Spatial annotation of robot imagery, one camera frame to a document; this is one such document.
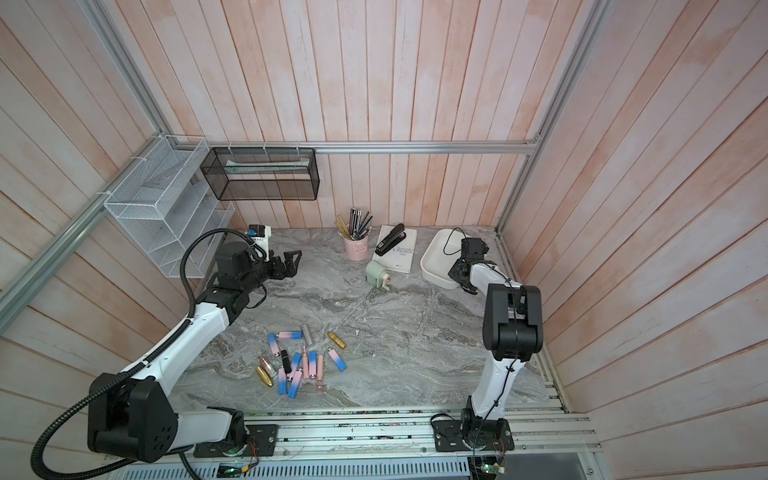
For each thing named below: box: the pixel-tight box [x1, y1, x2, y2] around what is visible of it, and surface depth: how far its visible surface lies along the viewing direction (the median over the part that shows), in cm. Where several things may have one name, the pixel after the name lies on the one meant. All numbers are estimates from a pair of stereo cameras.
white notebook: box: [372, 225, 417, 274], surface depth 113 cm
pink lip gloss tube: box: [302, 345, 310, 379], surface depth 87 cm
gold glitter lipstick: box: [256, 366, 273, 387], surface depth 85 cm
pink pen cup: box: [344, 236, 369, 261], surface depth 107 cm
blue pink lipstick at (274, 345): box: [268, 333, 281, 357], surface depth 90 cm
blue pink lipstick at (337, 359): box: [328, 348, 347, 372], surface depth 87 cm
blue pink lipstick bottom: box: [278, 367, 287, 395], surface depth 83 cm
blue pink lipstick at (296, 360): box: [286, 352, 303, 381], surface depth 86 cm
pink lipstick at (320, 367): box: [317, 354, 324, 381], surface depth 86 cm
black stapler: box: [375, 223, 407, 257], surface depth 113 cm
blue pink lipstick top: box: [278, 331, 303, 340], surface depth 93 cm
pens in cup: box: [335, 208, 373, 241], surface depth 109 cm
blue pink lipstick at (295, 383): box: [288, 368, 303, 399], surface depth 83 cm
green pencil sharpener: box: [365, 260, 392, 290], surface depth 101 cm
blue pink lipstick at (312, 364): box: [309, 351, 317, 379], surface depth 86 cm
